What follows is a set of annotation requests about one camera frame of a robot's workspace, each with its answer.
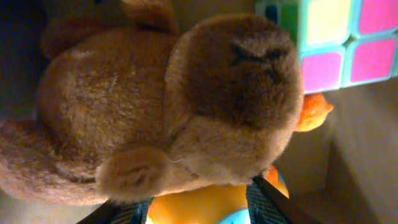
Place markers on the brown plush animal toy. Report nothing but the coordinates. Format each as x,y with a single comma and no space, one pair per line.
128,108

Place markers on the multicolour puzzle cube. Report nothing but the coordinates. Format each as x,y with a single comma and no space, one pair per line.
341,43

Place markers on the orange and blue duck toy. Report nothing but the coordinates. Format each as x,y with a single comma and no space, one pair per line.
208,205

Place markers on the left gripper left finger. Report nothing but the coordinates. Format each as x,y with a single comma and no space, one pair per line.
107,213

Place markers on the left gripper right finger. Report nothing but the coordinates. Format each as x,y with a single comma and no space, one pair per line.
266,205

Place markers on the pink open cardboard box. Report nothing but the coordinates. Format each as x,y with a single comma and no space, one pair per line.
344,172

